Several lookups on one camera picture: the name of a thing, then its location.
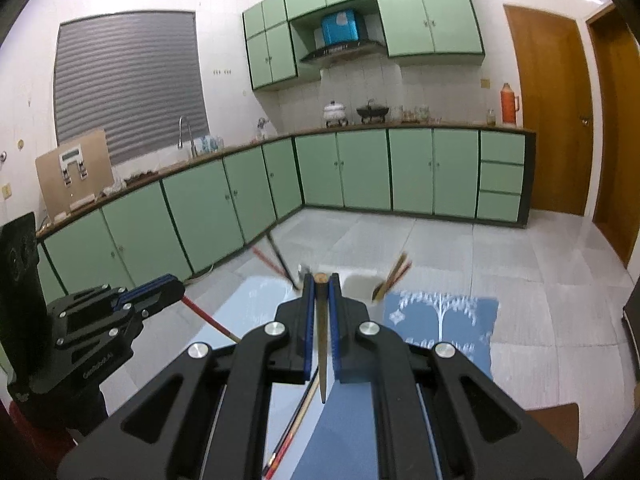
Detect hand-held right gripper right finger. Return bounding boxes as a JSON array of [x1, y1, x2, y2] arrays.
[[327, 273, 586, 480]]

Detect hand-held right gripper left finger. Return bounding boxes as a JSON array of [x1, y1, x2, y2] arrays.
[[57, 274, 317, 480]]

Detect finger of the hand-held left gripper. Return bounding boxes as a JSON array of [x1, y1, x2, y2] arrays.
[[45, 273, 177, 322], [54, 280, 187, 352]]

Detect brown wooden chopstick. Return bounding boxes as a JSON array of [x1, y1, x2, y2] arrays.
[[314, 271, 331, 405]]

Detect white two-compartment utensil holder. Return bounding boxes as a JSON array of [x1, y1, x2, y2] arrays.
[[292, 267, 386, 311]]

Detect red chopstick light tip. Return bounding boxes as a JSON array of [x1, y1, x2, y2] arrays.
[[181, 296, 240, 346]]

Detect dark chopstick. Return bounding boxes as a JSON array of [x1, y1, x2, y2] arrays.
[[267, 233, 301, 290]]

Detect light wooden chopstick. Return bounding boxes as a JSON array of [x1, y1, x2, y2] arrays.
[[380, 259, 414, 299], [373, 251, 407, 302]]

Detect light chopstick patterned red end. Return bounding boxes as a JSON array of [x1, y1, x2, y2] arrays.
[[261, 366, 321, 477]]

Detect person's left hand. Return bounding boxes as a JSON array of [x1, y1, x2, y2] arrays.
[[0, 395, 76, 461]]

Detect light blue printed mat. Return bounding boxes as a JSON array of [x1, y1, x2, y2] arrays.
[[192, 277, 323, 480]]

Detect dark blue printed mat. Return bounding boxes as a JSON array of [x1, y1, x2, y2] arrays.
[[292, 295, 500, 480]]

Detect steel kitchen faucet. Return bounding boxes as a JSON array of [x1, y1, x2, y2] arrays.
[[178, 116, 198, 158]]

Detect green base cabinets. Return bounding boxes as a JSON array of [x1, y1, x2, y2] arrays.
[[35, 127, 537, 306]]

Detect grey window blind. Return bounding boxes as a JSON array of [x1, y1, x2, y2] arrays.
[[52, 10, 210, 166]]

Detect white cooking pot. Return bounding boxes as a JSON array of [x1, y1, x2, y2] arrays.
[[322, 101, 348, 127]]

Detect black wok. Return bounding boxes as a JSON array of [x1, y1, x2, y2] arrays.
[[356, 101, 391, 124]]

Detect brown wooden stool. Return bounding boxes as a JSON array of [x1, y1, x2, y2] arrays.
[[527, 402, 581, 463]]

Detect black range hood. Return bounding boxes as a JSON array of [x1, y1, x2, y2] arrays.
[[299, 39, 387, 65]]

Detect orange thermos flask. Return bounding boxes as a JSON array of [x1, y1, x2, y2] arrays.
[[500, 82, 522, 127]]

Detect black glass-front cabinet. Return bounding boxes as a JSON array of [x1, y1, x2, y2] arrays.
[[620, 280, 640, 338]]

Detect blue wrapped hood chimney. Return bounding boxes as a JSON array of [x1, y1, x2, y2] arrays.
[[321, 9, 360, 45]]

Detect white plastic bracket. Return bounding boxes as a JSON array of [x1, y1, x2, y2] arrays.
[[59, 146, 88, 188]]

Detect green wall cabinets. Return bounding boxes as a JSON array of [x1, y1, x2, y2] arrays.
[[242, 0, 486, 92]]

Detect wooden door with dark frame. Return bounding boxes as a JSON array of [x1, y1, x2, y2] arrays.
[[586, 4, 640, 268]]

